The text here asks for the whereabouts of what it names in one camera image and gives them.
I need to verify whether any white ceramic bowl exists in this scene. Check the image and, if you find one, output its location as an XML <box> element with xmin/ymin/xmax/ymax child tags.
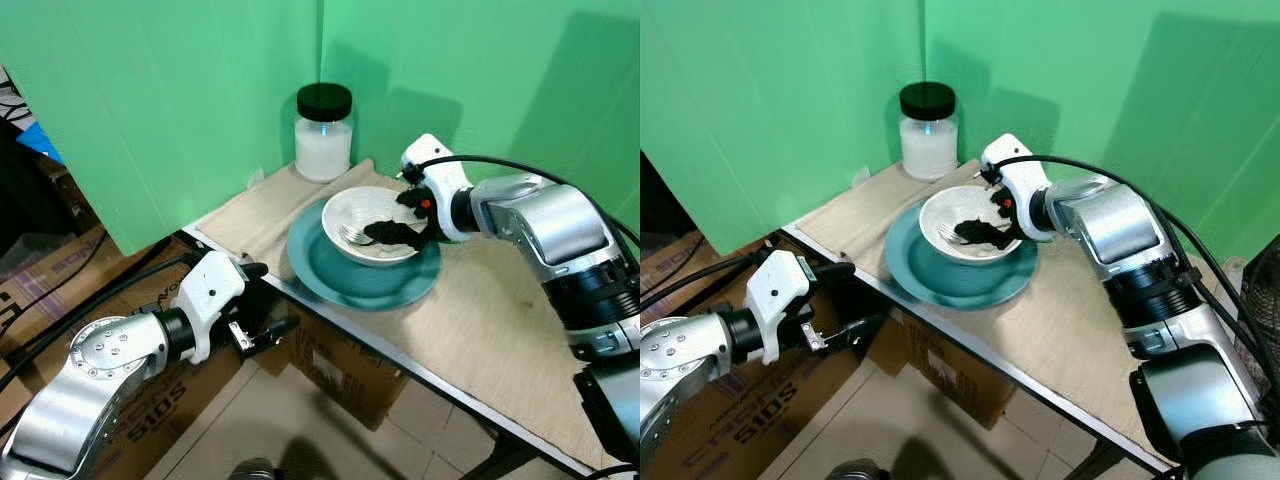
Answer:
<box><xmin>918</xmin><ymin>185</ymin><xmax>1027</xmax><ymax>265</ymax></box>
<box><xmin>321</xmin><ymin>186</ymin><xmax>434</xmax><ymax>268</ymax></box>

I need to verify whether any teal round plate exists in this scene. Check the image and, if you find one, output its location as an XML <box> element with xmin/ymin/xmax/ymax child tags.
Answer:
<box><xmin>287</xmin><ymin>195</ymin><xmax>443</xmax><ymax>312</ymax></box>
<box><xmin>884</xmin><ymin>199</ymin><xmax>1040</xmax><ymax>310</ymax></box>

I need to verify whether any small brown cardboard box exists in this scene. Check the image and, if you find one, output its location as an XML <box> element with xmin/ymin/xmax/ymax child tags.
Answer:
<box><xmin>284</xmin><ymin>300</ymin><xmax>413</xmax><ymax>432</ymax></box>
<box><xmin>864</xmin><ymin>308</ymin><xmax>1023</xmax><ymax>432</ymax></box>

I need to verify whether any glass jar with black lid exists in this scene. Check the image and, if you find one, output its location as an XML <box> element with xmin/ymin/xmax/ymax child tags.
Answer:
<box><xmin>899</xmin><ymin>82</ymin><xmax>959</xmax><ymax>182</ymax></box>
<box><xmin>294</xmin><ymin>83</ymin><xmax>354</xmax><ymax>184</ymax></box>

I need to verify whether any beige table cloth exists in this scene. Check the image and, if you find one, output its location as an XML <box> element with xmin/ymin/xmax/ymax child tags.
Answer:
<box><xmin>196</xmin><ymin>159</ymin><xmax>623</xmax><ymax>473</ymax></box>
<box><xmin>795</xmin><ymin>159</ymin><xmax>1243</xmax><ymax>469</ymax></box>

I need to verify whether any dark robot foot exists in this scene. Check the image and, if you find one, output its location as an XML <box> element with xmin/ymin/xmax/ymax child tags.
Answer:
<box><xmin>828</xmin><ymin>458</ymin><xmax>892</xmax><ymax>480</ymax></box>
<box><xmin>228</xmin><ymin>458</ymin><xmax>287</xmax><ymax>480</ymax></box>

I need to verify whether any large printed cardboard box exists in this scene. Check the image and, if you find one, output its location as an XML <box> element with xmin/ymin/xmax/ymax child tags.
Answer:
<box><xmin>640</xmin><ymin>232</ymin><xmax>836</xmax><ymax>480</ymax></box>
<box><xmin>0</xmin><ymin>228</ymin><xmax>246</xmax><ymax>480</ymax></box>

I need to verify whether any green backdrop board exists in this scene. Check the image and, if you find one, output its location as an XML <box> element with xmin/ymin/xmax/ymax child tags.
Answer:
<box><xmin>922</xmin><ymin>0</ymin><xmax>1280</xmax><ymax>266</ymax></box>
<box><xmin>640</xmin><ymin>0</ymin><xmax>927</xmax><ymax>257</ymax></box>
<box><xmin>320</xmin><ymin>0</ymin><xmax>641</xmax><ymax>263</ymax></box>
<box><xmin>0</xmin><ymin>0</ymin><xmax>325</xmax><ymax>257</ymax></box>

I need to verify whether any blue plastic item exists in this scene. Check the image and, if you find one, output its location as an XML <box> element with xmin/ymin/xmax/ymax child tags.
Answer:
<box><xmin>14</xmin><ymin>120</ymin><xmax>67</xmax><ymax>167</ymax></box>

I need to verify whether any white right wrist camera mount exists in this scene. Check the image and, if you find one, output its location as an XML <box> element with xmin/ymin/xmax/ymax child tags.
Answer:
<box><xmin>980</xmin><ymin>133</ymin><xmax>1054</xmax><ymax>244</ymax></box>
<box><xmin>400</xmin><ymin>133</ymin><xmax>477</xmax><ymax>244</ymax></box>

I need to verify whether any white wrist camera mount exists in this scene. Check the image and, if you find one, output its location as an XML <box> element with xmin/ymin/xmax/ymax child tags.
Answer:
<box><xmin>400</xmin><ymin>133</ymin><xmax>477</xmax><ymax>244</ymax></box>
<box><xmin>745</xmin><ymin>250</ymin><xmax>814</xmax><ymax>364</ymax></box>
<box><xmin>980</xmin><ymin>133</ymin><xmax>1054</xmax><ymax>244</ymax></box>
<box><xmin>175</xmin><ymin>250</ymin><xmax>249</xmax><ymax>365</ymax></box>

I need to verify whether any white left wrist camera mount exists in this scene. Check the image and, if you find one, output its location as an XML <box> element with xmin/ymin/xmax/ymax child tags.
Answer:
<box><xmin>175</xmin><ymin>250</ymin><xmax>249</xmax><ymax>365</ymax></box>
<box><xmin>745</xmin><ymin>250</ymin><xmax>814</xmax><ymax>364</ymax></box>

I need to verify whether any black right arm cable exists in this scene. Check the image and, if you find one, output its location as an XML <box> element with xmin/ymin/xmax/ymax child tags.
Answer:
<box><xmin>418</xmin><ymin>154</ymin><xmax>641</xmax><ymax>253</ymax></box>
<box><xmin>998</xmin><ymin>154</ymin><xmax>1280</xmax><ymax>386</ymax></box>

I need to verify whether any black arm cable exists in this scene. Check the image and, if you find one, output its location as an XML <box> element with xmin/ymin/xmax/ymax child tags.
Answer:
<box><xmin>0</xmin><ymin>254</ymin><xmax>197</xmax><ymax>393</ymax></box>
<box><xmin>998</xmin><ymin>154</ymin><xmax>1280</xmax><ymax>386</ymax></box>
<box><xmin>640</xmin><ymin>252</ymin><xmax>769</xmax><ymax>313</ymax></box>
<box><xmin>418</xmin><ymin>154</ymin><xmax>641</xmax><ymax>253</ymax></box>

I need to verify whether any metal table frame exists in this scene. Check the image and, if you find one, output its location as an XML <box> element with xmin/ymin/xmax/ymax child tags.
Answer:
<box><xmin>180</xmin><ymin>227</ymin><xmax>603</xmax><ymax>480</ymax></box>
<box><xmin>780</xmin><ymin>226</ymin><xmax>1176</xmax><ymax>479</ymax></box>

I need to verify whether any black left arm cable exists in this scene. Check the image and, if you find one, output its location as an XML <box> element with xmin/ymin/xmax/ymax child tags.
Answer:
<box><xmin>0</xmin><ymin>254</ymin><xmax>197</xmax><ymax>393</ymax></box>
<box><xmin>640</xmin><ymin>252</ymin><xmax>769</xmax><ymax>313</ymax></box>

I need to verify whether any dark wire mesh bin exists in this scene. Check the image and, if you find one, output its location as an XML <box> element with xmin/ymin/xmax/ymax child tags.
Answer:
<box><xmin>1234</xmin><ymin>234</ymin><xmax>1280</xmax><ymax>403</ymax></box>

